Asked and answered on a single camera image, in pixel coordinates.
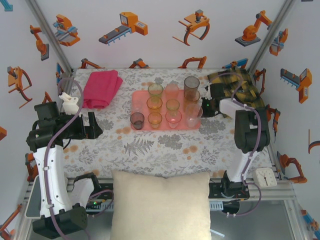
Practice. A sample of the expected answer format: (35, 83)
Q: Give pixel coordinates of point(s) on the white grey box device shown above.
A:
(32, 202)

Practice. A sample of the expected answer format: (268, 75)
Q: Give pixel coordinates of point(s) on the white paper strip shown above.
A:
(217, 233)

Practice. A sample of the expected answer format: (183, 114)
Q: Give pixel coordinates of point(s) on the cream pillow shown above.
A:
(160, 205)

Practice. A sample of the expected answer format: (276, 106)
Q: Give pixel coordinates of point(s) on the aluminium side rail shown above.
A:
(67, 75)
(272, 160)

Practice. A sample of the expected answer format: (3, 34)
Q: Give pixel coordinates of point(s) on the aluminium frame post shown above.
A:
(270, 37)
(51, 37)

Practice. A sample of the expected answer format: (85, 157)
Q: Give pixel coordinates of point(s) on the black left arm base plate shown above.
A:
(106, 190)

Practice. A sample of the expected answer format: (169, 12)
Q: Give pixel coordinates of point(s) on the folded pink towel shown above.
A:
(102, 85)

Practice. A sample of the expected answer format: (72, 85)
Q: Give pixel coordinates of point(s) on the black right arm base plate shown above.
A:
(215, 191)

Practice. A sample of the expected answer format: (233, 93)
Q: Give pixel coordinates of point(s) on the tall clear plastic glass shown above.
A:
(193, 117)

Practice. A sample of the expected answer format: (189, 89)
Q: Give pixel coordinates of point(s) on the green plastic glass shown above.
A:
(155, 91)

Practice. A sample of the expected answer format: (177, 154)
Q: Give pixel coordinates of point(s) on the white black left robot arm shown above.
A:
(50, 180)

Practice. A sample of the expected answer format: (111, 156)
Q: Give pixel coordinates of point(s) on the pink plastic tray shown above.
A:
(138, 96)

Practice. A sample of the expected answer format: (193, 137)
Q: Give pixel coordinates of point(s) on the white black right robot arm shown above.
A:
(250, 130)

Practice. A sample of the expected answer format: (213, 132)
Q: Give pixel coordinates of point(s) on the aluminium table edge rail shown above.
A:
(282, 192)

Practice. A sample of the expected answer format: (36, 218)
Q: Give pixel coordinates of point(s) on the yellow black plaid shirt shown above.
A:
(252, 97)

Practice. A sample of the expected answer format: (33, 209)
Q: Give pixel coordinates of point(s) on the small grey plastic glass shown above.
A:
(137, 121)

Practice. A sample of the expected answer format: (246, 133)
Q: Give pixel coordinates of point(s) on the white floral tablecloth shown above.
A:
(175, 162)

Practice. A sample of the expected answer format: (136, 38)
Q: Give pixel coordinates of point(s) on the tall grey plastic glass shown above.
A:
(191, 83)

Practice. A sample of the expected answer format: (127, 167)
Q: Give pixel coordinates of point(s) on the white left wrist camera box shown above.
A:
(70, 103)

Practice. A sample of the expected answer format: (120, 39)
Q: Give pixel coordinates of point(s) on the pale pink plastic glass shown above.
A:
(171, 90)

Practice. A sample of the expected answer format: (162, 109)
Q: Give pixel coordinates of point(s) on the white square clock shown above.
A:
(265, 178)

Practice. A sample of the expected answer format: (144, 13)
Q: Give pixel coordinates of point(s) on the black control board green light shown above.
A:
(93, 205)

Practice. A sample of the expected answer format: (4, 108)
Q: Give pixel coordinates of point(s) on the yellow-green plastic glass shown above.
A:
(172, 106)

